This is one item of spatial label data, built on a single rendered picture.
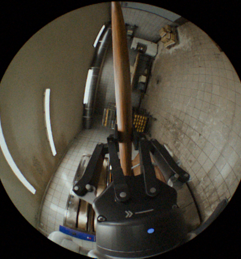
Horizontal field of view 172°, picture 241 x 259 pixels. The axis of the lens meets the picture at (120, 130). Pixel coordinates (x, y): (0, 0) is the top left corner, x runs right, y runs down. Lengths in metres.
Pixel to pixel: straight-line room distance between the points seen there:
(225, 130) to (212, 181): 0.77
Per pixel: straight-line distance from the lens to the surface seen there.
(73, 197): 1.73
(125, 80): 0.16
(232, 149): 1.52
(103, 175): 1.91
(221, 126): 1.59
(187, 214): 1.56
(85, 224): 1.56
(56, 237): 0.63
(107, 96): 5.15
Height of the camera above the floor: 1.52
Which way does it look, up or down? 7 degrees down
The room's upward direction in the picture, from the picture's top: 81 degrees counter-clockwise
